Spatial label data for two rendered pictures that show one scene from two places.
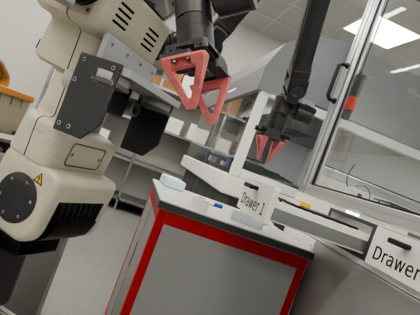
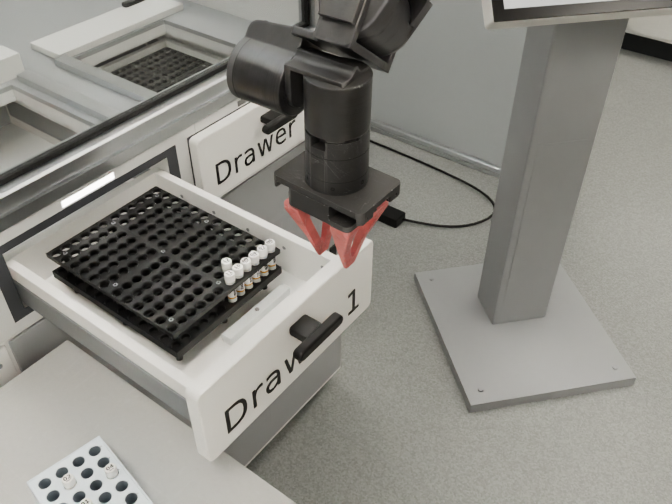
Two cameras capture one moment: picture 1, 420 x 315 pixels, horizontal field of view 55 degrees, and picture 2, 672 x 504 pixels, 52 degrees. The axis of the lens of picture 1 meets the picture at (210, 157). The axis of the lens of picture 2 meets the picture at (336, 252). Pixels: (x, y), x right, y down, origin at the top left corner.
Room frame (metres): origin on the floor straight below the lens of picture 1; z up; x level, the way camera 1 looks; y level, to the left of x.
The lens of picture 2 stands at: (1.58, 0.24, 1.45)
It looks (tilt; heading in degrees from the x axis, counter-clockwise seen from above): 41 degrees down; 228
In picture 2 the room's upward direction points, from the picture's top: straight up
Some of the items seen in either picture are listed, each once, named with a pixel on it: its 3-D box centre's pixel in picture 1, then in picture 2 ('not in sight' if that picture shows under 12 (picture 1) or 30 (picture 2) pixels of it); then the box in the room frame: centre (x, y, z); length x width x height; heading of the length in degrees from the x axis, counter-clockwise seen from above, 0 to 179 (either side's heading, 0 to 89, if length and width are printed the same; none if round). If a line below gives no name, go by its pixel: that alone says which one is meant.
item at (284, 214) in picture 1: (313, 222); (163, 270); (1.31, -0.39, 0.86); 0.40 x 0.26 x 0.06; 101
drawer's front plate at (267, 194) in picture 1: (256, 199); (291, 340); (1.27, -0.18, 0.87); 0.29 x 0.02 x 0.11; 11
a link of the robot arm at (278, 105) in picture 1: (284, 107); (331, 97); (1.23, -0.16, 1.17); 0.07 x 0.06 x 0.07; 104
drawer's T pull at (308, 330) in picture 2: (252, 186); (309, 331); (1.26, -0.16, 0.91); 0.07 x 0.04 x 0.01; 11
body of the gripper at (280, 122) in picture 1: (275, 125); (336, 160); (1.23, -0.15, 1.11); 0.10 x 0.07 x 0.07; 100
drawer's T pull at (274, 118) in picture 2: (402, 245); (274, 119); (1.01, -0.53, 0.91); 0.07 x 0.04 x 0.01; 11
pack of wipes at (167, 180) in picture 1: (172, 182); not in sight; (1.84, 0.12, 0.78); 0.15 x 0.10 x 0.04; 16
